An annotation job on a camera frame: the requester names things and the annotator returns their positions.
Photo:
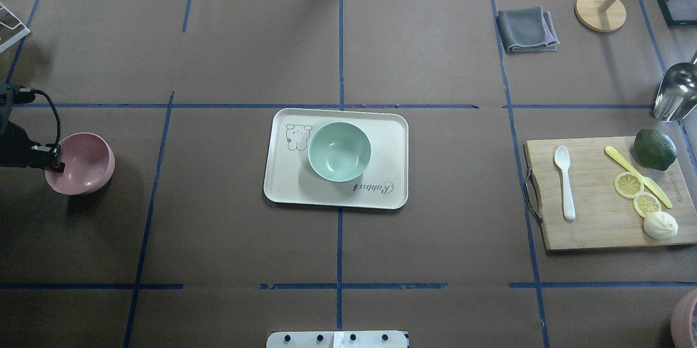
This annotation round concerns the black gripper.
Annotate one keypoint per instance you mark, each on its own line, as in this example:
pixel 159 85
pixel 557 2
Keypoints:
pixel 15 147

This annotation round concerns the white spoon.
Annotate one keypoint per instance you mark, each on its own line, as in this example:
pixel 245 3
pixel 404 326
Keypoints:
pixel 563 162

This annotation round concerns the green bowl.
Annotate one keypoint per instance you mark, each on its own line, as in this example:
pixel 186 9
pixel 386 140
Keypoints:
pixel 339 152

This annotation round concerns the pink bowl with ice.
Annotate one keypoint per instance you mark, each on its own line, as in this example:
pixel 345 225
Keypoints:
pixel 682 321

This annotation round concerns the cream rabbit tray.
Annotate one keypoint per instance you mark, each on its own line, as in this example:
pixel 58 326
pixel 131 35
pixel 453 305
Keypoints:
pixel 289 177

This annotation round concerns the grey folded cloth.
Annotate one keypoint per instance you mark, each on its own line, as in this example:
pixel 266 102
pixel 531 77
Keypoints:
pixel 527 30

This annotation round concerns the wooden cutting board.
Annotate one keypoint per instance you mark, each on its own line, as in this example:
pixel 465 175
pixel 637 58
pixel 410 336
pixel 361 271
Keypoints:
pixel 604 218

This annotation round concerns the wooden mug tree stand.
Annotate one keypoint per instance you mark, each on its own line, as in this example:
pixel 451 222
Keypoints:
pixel 603 16

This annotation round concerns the lemon slice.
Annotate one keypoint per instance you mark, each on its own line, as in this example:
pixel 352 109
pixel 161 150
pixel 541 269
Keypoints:
pixel 628 185
pixel 645 203

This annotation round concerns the yellow plastic knife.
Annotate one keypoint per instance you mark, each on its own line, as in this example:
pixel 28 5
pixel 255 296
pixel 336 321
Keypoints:
pixel 646 181

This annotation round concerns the green avocado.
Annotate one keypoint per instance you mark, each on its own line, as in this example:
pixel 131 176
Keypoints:
pixel 654 149

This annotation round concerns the white garlic bulb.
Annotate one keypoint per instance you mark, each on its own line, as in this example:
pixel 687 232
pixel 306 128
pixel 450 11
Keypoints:
pixel 660 225

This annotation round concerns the metal scoop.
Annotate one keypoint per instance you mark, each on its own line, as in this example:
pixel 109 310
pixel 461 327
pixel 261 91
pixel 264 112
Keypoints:
pixel 676 96

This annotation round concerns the metal glass tray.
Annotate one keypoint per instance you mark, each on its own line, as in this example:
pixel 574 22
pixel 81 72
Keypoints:
pixel 678 12

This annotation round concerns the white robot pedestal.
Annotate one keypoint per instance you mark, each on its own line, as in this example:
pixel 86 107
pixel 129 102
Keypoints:
pixel 386 338

